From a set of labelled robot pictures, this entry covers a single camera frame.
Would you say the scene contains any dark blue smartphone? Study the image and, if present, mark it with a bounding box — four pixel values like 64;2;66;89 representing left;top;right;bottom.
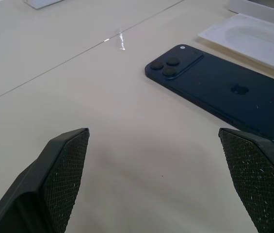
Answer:
144;44;274;147

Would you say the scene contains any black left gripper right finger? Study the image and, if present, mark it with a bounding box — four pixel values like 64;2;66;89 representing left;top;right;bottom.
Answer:
218;127;274;233

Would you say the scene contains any white phone box base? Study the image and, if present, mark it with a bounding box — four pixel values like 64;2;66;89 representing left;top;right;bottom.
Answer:
197;13;274;86

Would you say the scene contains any white object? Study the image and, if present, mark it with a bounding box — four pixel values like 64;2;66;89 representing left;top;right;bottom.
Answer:
22;0;56;10

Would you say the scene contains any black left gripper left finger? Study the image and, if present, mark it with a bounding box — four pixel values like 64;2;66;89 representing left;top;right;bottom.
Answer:
0;127;90;233

